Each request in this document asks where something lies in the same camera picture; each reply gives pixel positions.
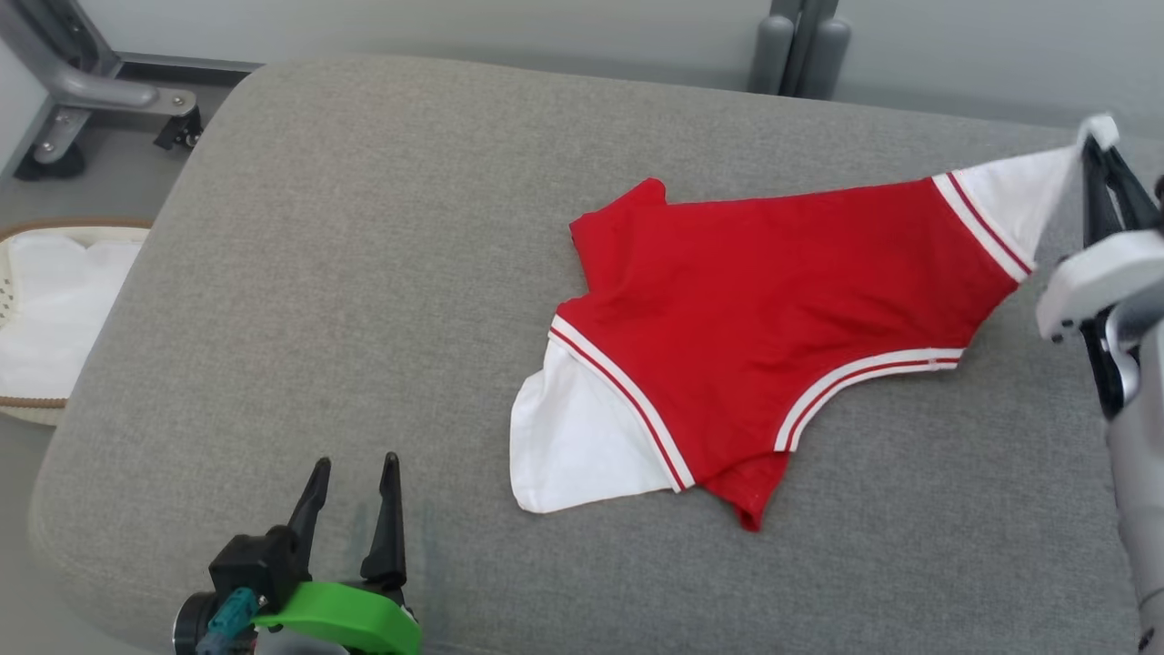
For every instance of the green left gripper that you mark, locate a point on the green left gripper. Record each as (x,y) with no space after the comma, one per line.
(355,619)

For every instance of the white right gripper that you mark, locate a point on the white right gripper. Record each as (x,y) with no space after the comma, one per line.
(1100,277)

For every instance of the red white-sleeved shirt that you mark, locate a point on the red white-sleeved shirt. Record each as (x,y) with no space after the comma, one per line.
(773,291)

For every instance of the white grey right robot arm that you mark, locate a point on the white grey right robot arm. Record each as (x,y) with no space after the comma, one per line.
(1146,473)

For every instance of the black round left gripper motor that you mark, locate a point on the black round left gripper motor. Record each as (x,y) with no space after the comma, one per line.
(189,623)

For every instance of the grey rounded cylinder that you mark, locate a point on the grey rounded cylinder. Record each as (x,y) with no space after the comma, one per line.
(829,59)
(771,55)

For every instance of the white cloth basket liner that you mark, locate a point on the white cloth basket liner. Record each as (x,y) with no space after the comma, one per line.
(64,309)

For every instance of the white plastic laundry basket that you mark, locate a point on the white plastic laundry basket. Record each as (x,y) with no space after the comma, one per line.
(7,291)

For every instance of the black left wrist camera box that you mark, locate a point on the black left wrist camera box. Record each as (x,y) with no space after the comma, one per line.
(255,564)

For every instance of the teal left camera connector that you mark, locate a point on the teal left camera connector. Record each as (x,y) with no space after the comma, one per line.
(232,611)

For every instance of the grey metal post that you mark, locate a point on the grey metal post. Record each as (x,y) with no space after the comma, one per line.
(805,36)

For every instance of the black frame foot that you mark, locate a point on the black frame foot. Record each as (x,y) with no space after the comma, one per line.
(50,164)

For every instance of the grey metal frame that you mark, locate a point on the grey metal frame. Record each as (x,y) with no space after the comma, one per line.
(82,86)

